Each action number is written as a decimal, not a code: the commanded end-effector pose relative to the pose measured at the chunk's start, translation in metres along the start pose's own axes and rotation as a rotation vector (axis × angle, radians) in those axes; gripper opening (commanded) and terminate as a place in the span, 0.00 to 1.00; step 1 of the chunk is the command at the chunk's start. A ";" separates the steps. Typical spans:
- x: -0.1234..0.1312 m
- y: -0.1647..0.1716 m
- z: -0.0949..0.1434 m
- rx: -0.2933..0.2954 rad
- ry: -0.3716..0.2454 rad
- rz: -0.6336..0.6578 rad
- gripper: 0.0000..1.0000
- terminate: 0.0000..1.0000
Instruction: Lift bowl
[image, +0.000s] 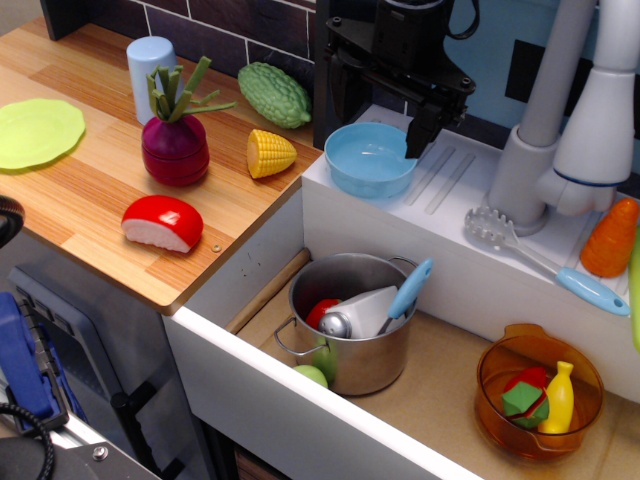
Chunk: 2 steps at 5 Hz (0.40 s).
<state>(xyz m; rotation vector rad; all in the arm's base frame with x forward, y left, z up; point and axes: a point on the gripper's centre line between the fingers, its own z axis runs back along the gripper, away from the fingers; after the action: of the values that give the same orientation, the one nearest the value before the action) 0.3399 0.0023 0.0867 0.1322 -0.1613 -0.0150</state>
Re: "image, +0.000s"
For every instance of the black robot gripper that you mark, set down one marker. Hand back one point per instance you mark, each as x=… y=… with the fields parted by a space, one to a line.
x=399 y=46

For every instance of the light blue plastic bowl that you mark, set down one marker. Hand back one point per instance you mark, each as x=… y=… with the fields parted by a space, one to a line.
x=367 y=160

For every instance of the orange transparent bowl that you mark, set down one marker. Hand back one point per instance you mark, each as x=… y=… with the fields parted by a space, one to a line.
x=523 y=346

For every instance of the green toy bitter melon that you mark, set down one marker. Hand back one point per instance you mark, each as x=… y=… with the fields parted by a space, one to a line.
x=275 y=95

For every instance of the yellow toy corn half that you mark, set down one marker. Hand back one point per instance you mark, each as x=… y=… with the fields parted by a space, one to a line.
x=268 y=154

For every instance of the grey toy faucet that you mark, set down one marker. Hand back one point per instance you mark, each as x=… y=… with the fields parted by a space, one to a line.
x=531 y=145

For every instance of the stainless steel pot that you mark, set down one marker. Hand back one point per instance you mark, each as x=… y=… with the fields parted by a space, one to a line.
x=352 y=367

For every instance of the white sprayer head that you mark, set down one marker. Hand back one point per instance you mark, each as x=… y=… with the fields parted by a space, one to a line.
x=595 y=151

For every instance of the white salt shaker toy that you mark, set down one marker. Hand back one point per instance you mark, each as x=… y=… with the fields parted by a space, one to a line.
x=366 y=315

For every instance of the purple toy beet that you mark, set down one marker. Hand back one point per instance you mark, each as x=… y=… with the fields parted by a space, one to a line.
x=174 y=142

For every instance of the red toy tomato in pot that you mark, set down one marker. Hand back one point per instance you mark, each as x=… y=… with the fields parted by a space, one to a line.
x=319 y=310

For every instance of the orange toy carrot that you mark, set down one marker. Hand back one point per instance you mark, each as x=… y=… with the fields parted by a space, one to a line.
x=607 y=251

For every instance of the white toy sink unit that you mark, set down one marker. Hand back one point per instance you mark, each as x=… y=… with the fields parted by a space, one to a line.
x=422 y=426

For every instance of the green toy apple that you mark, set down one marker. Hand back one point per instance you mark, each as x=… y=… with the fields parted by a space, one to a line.
x=313 y=373

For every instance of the lime green toy vegetable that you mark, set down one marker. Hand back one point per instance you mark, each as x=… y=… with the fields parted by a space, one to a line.
x=634 y=293

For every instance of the red green toy strawberry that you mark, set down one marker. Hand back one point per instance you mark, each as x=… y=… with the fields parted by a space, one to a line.
x=524 y=398

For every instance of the yellow toy bottle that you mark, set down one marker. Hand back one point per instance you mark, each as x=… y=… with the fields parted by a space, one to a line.
x=560 y=394

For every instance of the lime green plastic plate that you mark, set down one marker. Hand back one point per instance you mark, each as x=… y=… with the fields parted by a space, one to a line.
x=37 y=131

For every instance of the grey pasta spoon blue handle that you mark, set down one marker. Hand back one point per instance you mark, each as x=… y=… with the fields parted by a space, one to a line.
x=497 y=231

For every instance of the blue handled utensil in pot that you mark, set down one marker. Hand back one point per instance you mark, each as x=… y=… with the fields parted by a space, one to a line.
x=407 y=293

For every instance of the black oven door handle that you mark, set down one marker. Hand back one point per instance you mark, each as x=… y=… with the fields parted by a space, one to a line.
x=127 y=407

